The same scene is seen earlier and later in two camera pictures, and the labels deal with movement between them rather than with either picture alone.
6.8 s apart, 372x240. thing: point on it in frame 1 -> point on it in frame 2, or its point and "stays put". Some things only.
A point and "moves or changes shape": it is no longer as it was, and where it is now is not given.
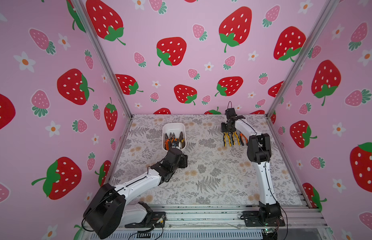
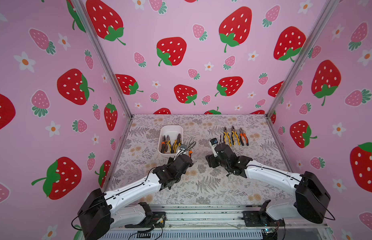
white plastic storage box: [174, 127] moves or changes shape
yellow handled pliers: [224, 138] stays put
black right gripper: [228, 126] -> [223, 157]
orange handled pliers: [241, 135] stays put
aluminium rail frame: [223, 222] stays put
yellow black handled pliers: [234, 134] stays put
